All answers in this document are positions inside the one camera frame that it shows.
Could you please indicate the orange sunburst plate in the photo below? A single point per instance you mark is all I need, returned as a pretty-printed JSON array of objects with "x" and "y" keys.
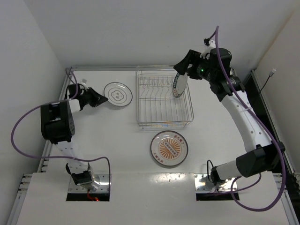
[{"x": 169, "y": 149}]

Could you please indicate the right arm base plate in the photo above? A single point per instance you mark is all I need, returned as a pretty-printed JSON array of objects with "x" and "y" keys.
[{"x": 204, "y": 186}]

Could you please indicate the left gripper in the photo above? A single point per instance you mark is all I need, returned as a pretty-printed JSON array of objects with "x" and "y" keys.
[{"x": 89, "y": 96}]

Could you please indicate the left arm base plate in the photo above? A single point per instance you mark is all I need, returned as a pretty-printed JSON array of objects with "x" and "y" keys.
[{"x": 99, "y": 186}]

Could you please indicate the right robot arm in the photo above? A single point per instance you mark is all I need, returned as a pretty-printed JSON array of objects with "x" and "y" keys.
[{"x": 225, "y": 127}]

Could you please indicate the chrome wire dish rack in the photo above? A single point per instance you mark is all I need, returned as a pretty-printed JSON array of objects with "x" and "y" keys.
[{"x": 156, "y": 105}]

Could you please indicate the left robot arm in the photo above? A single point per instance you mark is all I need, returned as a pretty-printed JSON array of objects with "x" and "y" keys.
[{"x": 58, "y": 127}]

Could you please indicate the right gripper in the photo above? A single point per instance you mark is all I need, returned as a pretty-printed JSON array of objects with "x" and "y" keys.
[{"x": 190, "y": 62}]

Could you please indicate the white plate green lettered rim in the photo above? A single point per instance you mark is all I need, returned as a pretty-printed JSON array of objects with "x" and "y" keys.
[{"x": 179, "y": 84}]

